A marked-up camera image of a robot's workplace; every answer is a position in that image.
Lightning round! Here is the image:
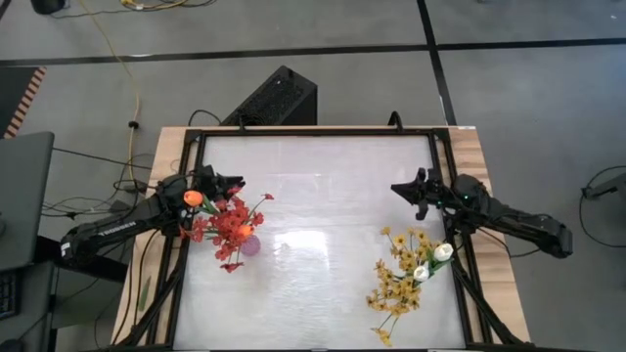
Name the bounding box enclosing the floor cable bundle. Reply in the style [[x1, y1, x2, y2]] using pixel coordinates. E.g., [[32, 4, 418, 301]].
[[51, 0, 219, 20]]

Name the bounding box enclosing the yellow floor cable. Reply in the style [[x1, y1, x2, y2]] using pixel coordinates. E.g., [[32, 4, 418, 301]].
[[77, 0, 142, 165]]

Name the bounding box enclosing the black round bin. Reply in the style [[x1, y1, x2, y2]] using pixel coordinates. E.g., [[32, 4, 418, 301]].
[[29, 0, 67, 16]]

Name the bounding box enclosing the thin black cable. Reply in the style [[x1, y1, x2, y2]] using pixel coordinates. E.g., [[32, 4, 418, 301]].
[[51, 146, 154, 171]]

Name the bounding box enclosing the dark keyboard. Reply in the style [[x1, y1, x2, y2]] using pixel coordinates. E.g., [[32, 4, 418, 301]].
[[0, 271, 22, 322]]

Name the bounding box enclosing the black computer tower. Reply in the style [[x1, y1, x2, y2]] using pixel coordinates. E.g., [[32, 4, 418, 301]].
[[220, 64, 320, 128]]

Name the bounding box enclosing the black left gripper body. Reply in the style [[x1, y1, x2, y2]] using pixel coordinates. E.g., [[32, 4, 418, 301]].
[[194, 164, 222, 197]]

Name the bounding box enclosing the black looped floor cable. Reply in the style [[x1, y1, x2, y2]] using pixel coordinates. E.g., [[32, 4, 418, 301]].
[[578, 164, 626, 249]]

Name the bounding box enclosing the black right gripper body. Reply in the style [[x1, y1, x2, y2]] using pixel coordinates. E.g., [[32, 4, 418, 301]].
[[416, 168, 447, 206]]

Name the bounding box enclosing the grey desk top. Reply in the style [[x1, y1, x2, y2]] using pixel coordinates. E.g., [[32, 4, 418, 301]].
[[0, 130, 56, 273]]

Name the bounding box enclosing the red artificial flower bunch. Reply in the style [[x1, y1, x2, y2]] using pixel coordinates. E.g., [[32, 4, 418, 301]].
[[179, 184, 275, 274]]

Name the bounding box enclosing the black aluminium frame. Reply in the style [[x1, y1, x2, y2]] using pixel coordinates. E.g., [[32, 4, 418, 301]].
[[111, 124, 532, 352]]

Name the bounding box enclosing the grey stand leg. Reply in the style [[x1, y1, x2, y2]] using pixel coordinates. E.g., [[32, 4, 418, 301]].
[[580, 170, 626, 201]]

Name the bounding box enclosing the black desk beam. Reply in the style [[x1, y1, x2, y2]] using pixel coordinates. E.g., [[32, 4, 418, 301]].
[[32, 234, 129, 284]]

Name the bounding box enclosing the white table mat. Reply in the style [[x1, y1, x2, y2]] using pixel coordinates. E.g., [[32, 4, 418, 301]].
[[171, 132, 467, 351]]

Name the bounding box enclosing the purple glass vase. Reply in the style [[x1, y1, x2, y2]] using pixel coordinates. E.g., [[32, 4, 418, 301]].
[[240, 234, 262, 257]]

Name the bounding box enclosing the loose green leaf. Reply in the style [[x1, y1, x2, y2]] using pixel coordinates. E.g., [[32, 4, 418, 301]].
[[137, 275, 154, 314]]

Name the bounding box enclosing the yellow artificial flower bunch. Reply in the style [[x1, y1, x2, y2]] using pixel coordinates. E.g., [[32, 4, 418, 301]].
[[365, 276, 423, 348], [379, 225, 444, 283]]

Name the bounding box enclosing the black mat striped edge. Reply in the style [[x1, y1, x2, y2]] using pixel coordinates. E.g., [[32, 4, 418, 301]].
[[0, 66, 48, 140]]

